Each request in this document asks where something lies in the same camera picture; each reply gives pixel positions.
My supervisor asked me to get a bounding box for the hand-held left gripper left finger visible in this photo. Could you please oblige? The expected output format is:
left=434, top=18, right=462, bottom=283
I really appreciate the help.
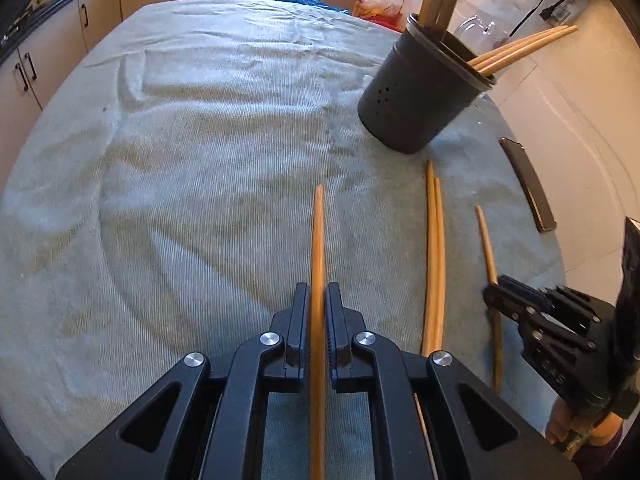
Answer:
left=55, top=282, right=312, bottom=480

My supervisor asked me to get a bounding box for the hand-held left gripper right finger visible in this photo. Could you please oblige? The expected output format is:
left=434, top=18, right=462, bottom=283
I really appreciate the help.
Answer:
left=324, top=282, right=583, bottom=480

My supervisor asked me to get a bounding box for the glass jar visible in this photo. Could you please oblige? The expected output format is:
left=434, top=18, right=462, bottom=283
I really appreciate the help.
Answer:
left=452, top=0, right=506, bottom=51

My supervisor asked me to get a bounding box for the smartphone in brown case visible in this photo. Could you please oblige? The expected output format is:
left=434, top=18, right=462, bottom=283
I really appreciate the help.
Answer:
left=500, top=136, right=558, bottom=233

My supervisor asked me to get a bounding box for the grey-green table cloth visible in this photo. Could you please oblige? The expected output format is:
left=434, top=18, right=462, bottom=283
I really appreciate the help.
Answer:
left=0, top=0, right=568, bottom=480

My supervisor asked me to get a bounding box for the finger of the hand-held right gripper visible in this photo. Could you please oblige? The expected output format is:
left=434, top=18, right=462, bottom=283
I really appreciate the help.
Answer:
left=482, top=285, right=598, bottom=357
left=499, top=274, right=603, bottom=323

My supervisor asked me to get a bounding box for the person's purple clothing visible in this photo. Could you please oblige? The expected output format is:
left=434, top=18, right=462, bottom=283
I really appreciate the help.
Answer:
left=570, top=425, right=631, bottom=480

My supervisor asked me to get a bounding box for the black kitchen countertop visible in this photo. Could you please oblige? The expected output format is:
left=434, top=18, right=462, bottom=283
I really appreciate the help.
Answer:
left=0, top=0, right=401, bottom=51

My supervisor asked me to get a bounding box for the dark grey perforated utensil holder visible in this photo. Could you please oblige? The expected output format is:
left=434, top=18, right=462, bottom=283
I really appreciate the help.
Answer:
left=357, top=12, right=497, bottom=155

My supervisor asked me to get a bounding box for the person's right hand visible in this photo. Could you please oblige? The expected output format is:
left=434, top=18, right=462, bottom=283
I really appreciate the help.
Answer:
left=545, top=402, right=577, bottom=446

